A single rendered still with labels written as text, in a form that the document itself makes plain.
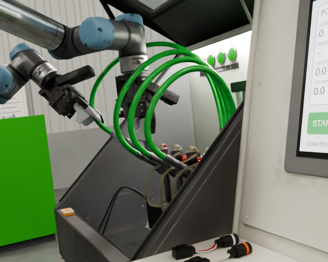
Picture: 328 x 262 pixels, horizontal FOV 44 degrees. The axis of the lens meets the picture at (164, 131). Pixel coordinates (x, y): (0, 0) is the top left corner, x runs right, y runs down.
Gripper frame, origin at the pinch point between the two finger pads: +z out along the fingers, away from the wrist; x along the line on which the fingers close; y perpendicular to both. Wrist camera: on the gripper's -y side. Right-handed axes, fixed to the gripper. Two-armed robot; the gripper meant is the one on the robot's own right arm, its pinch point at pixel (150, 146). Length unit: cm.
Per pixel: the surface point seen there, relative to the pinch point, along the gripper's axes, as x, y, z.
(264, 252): 48, 2, 16
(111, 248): 17.9, 19.4, 18.8
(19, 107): -632, -37, -36
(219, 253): 43.2, 7.9, 15.7
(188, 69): 24.8, -0.4, -17.8
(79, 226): -5.1, 20.6, 18.8
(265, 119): 42.6, -5.1, -5.9
